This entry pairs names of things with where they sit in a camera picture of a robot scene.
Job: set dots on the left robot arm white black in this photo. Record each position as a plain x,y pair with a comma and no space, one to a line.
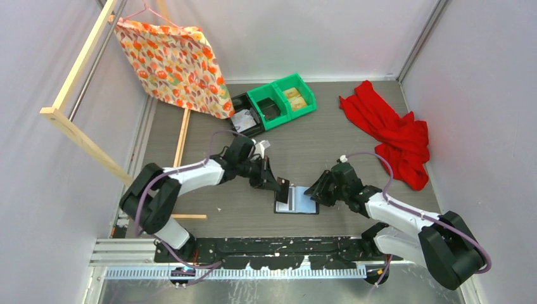
151,197

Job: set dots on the green bin with yellow packets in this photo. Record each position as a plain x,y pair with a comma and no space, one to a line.
295,80

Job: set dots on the green bin with dark item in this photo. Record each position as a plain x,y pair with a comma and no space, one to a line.
269,91

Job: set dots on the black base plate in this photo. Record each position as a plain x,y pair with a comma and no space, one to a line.
274,253

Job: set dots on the yellow packets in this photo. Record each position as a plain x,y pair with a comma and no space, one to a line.
295,99

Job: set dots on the white cards in tray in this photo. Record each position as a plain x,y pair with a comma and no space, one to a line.
243,120

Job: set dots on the floral fabric bag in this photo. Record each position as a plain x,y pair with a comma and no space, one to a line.
176,65

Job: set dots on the pink hanger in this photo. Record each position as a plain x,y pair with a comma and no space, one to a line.
152,12

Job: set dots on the red cloth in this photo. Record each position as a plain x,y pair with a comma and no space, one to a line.
403,140

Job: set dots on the dark item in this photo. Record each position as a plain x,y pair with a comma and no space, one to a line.
269,109

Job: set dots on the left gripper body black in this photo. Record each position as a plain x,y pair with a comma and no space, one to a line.
246,166

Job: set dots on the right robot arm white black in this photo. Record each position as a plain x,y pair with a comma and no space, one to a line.
441,243

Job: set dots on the wooden rack frame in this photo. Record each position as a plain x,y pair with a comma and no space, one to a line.
102,108

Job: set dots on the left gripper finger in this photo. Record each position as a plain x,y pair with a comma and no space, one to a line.
259,179
268,181

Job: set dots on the black leather card holder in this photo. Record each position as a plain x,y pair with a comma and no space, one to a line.
295,203

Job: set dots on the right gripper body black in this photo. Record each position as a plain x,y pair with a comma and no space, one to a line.
342,192

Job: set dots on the black tray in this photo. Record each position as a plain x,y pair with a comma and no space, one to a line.
241,102

